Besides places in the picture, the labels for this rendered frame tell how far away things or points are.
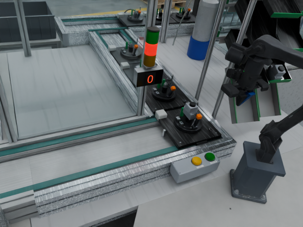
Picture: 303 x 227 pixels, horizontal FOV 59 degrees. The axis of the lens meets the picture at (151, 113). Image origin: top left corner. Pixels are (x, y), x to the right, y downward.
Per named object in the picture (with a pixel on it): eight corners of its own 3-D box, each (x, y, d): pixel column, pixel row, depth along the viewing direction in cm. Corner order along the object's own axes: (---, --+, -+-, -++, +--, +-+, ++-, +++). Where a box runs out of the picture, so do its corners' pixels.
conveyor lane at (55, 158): (215, 150, 135) (221, 135, 129) (37, 204, 101) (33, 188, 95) (186, 115, 154) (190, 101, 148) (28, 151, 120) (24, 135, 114)
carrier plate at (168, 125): (220, 137, 129) (222, 134, 128) (177, 149, 119) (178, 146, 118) (194, 107, 145) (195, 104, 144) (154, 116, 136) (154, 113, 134)
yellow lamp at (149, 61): (156, 66, 113) (158, 55, 109) (146, 67, 111) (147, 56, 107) (151, 60, 116) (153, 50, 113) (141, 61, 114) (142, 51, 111)
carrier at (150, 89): (192, 106, 146) (197, 87, 138) (153, 115, 137) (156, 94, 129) (171, 83, 162) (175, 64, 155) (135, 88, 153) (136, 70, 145)
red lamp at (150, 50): (158, 55, 109) (160, 44, 106) (147, 56, 107) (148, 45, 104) (153, 49, 113) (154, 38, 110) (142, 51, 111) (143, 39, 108)
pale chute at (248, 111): (254, 121, 136) (259, 120, 132) (231, 124, 132) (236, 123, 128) (246, 67, 138) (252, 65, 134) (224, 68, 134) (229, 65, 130)
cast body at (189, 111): (197, 118, 126) (200, 106, 122) (189, 120, 125) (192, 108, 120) (187, 107, 132) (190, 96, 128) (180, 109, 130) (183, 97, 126)
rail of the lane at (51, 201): (230, 156, 133) (237, 140, 126) (39, 218, 97) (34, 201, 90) (223, 148, 136) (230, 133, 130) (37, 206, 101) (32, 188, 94)
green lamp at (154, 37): (160, 43, 106) (161, 32, 103) (148, 45, 104) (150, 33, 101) (154, 38, 110) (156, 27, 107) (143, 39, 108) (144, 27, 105)
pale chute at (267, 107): (275, 115, 142) (281, 115, 138) (254, 118, 138) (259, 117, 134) (268, 64, 144) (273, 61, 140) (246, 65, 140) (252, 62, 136)
